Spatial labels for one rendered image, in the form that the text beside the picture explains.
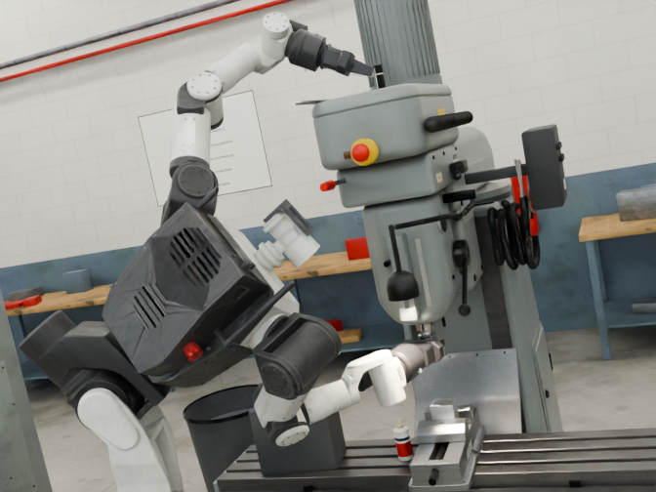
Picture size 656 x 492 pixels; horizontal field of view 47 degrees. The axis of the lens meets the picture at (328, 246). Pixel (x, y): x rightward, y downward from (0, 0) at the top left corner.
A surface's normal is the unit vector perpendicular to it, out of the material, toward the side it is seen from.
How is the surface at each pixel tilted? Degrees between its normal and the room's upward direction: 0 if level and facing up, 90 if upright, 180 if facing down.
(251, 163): 90
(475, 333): 90
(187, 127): 56
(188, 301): 74
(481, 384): 62
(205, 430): 94
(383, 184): 90
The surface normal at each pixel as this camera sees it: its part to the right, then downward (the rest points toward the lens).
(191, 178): 0.33, -0.45
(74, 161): -0.34, 0.19
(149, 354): -0.51, -0.07
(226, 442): 0.00, 0.20
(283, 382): -0.58, 0.49
